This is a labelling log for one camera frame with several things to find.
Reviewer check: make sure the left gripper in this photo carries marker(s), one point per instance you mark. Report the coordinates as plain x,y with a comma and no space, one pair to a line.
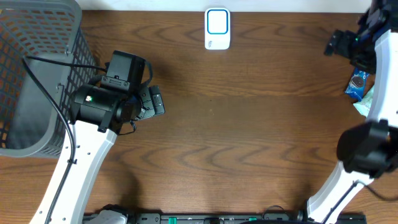
152,101

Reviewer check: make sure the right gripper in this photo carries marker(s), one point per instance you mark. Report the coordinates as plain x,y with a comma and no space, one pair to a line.
369,65

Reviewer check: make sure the blue snack wrapper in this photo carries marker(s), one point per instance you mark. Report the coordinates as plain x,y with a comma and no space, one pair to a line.
356,84

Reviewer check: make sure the teal white snack packet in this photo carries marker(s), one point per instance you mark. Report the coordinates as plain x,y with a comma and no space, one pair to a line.
364,106

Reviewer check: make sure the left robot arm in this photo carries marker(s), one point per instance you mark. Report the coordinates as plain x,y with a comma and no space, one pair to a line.
98,110

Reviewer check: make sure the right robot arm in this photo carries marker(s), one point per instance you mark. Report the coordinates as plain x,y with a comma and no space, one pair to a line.
367,151

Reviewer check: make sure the grey plastic mesh basket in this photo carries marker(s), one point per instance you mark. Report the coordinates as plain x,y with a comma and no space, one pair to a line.
48,33

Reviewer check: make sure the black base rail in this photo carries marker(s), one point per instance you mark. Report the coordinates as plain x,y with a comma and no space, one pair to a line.
155,218

